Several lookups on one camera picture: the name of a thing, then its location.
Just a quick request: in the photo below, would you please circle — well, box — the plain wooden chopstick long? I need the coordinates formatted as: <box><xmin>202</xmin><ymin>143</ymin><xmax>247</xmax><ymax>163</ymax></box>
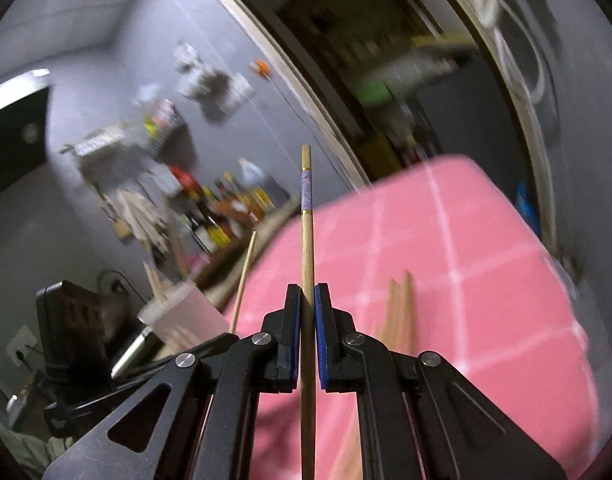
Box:
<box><xmin>379</xmin><ymin>278</ymin><xmax>402</xmax><ymax>348</ymax></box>

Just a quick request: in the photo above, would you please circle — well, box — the white wall basket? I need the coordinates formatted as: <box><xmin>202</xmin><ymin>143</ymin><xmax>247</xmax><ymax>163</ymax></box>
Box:
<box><xmin>60</xmin><ymin>122</ymin><xmax>126</xmax><ymax>160</ymax></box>

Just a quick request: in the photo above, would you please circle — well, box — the wall power socket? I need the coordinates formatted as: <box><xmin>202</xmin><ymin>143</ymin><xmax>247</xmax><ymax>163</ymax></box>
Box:
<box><xmin>219</xmin><ymin>74</ymin><xmax>254</xmax><ymax>115</ymax></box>

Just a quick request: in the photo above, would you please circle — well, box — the hanging plastic bag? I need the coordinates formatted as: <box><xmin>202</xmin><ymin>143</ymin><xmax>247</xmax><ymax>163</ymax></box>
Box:
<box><xmin>173</xmin><ymin>41</ymin><xmax>230</xmax><ymax>124</ymax></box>

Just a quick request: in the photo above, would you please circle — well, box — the large oil jug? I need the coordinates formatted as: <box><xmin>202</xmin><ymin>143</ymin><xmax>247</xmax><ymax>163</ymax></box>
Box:
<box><xmin>237</xmin><ymin>157</ymin><xmax>289</xmax><ymax>211</ymax></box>

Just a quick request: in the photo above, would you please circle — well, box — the hanging cloth towel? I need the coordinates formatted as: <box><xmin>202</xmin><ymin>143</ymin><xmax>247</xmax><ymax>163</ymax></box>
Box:
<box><xmin>116</xmin><ymin>186</ymin><xmax>169</xmax><ymax>254</ymax></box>

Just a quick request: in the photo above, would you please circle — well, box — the orange wall hook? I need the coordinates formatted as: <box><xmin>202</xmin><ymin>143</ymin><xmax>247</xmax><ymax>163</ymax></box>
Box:
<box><xmin>251</xmin><ymin>58</ymin><xmax>272</xmax><ymax>79</ymax></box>

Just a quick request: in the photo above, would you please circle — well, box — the white hose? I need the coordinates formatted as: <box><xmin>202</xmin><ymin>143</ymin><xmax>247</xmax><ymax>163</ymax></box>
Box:
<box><xmin>480</xmin><ymin>0</ymin><xmax>550</xmax><ymax>106</ymax></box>

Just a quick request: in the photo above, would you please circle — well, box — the white plastic utensil holder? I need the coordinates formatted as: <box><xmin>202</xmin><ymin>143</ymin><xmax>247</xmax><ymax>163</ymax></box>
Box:
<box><xmin>138</xmin><ymin>282</ymin><xmax>229</xmax><ymax>356</ymax></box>

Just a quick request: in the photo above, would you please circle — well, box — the dark soy sauce bottle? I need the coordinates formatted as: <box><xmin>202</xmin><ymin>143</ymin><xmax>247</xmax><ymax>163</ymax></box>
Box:
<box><xmin>194</xmin><ymin>200</ymin><xmax>232</xmax><ymax>254</ymax></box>

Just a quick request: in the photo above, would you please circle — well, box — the wire wall shelf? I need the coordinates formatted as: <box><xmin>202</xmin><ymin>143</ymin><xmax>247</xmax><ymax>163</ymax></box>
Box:
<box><xmin>144</xmin><ymin>99</ymin><xmax>187</xmax><ymax>156</ymax></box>

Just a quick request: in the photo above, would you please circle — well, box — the pink checked tablecloth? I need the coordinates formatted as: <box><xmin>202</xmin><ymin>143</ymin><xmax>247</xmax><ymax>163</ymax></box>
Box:
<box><xmin>185</xmin><ymin>154</ymin><xmax>612</xmax><ymax>480</ymax></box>

